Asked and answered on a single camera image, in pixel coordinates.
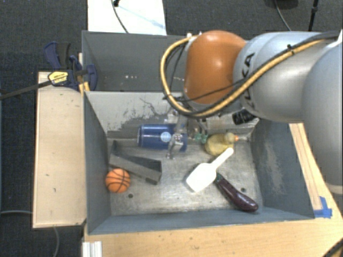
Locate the orange basketball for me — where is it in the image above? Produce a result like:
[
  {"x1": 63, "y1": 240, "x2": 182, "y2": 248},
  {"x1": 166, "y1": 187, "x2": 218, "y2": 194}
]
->
[{"x1": 105, "y1": 168, "x2": 131, "y2": 194}]

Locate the grey metal bin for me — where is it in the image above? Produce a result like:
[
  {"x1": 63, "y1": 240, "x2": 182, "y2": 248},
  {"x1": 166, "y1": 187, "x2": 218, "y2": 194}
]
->
[{"x1": 81, "y1": 30, "x2": 316, "y2": 236}]

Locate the white plastic scoop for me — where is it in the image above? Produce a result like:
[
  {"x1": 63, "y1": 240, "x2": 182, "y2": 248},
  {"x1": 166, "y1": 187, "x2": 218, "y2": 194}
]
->
[{"x1": 185, "y1": 147, "x2": 235, "y2": 193}]

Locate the purple toy eggplant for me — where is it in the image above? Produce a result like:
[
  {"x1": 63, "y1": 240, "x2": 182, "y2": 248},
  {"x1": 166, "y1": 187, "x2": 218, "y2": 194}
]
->
[{"x1": 214, "y1": 172, "x2": 259, "y2": 213}]

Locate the blue can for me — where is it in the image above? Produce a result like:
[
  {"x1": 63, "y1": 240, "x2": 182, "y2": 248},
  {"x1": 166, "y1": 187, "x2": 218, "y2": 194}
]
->
[{"x1": 137, "y1": 124, "x2": 189, "y2": 153}]

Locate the black cylinder on white bracket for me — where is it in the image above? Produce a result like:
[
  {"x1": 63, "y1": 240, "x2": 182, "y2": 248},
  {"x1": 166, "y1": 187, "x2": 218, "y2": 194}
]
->
[{"x1": 206, "y1": 109, "x2": 258, "y2": 142}]

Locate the pale wood board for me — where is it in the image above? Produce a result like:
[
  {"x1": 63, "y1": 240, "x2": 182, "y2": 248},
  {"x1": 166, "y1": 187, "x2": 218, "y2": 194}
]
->
[{"x1": 32, "y1": 71, "x2": 88, "y2": 229}]

